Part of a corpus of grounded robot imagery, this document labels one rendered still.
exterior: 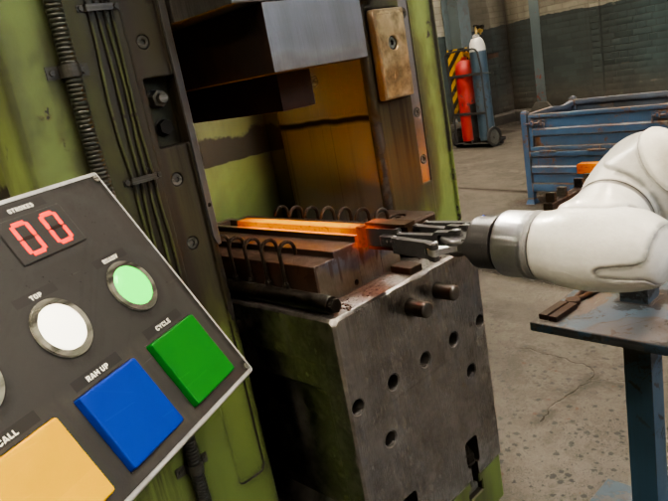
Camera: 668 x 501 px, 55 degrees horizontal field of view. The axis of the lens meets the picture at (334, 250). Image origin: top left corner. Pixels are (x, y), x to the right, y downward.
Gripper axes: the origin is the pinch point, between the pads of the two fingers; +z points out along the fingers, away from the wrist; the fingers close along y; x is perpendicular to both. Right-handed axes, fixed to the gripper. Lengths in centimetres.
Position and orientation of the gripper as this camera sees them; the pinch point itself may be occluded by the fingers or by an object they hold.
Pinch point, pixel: (389, 235)
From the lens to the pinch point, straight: 101.6
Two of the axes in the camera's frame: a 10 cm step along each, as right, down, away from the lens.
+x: -1.8, -9.5, -2.7
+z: -7.0, -0.7, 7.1
